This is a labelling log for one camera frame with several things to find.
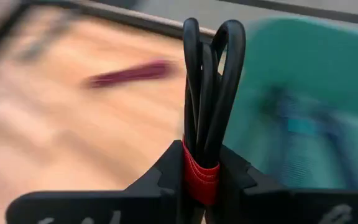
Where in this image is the red braided cable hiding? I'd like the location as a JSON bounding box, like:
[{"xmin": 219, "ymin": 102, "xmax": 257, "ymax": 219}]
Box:
[{"xmin": 84, "ymin": 59, "xmax": 177, "ymax": 90}]

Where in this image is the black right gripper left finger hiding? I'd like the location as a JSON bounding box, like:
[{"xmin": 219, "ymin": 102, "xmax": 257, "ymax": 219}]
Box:
[{"xmin": 5, "ymin": 139, "xmax": 205, "ymax": 224}]

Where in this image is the teal plastic bin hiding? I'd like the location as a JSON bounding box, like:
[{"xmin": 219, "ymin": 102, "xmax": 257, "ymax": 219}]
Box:
[{"xmin": 222, "ymin": 17, "xmax": 358, "ymax": 191}]

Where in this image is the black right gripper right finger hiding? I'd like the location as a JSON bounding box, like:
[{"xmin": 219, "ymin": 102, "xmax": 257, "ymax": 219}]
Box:
[{"xmin": 205, "ymin": 144, "xmax": 358, "ymax": 224}]

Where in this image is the black cable with red strap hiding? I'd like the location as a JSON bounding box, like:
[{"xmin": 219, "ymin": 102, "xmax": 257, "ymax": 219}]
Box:
[{"xmin": 181, "ymin": 17, "xmax": 247, "ymax": 207}]

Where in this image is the purple blue braided cable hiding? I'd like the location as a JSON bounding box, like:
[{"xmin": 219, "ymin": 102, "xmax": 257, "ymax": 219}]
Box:
[{"xmin": 259, "ymin": 86, "xmax": 354, "ymax": 147}]

